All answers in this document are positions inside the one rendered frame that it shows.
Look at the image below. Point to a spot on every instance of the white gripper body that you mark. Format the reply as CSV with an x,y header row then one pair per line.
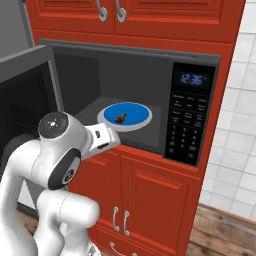
x,y
113,138

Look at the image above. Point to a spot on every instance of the blue plate with white rim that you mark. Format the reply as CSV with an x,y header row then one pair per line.
x,y
133,113

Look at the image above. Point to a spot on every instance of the red tall cupboard frame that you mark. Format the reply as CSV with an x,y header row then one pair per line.
x,y
213,110

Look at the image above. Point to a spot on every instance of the black microwave oven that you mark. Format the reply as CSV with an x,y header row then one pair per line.
x,y
133,76

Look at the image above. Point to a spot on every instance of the brown chicken drumstick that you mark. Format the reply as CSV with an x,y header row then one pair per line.
x,y
120,118

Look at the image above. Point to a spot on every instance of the red drawer front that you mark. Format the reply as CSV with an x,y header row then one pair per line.
x,y
106,238

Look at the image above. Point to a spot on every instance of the grey fridge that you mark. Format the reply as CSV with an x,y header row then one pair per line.
x,y
11,26

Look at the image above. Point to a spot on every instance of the red cupboard door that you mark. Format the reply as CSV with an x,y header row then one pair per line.
x,y
160,206
100,186
66,13
180,16

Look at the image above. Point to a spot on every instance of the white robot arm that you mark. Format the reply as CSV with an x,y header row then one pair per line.
x,y
50,160

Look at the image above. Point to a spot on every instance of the black microwave door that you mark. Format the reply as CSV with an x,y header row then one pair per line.
x,y
23,96

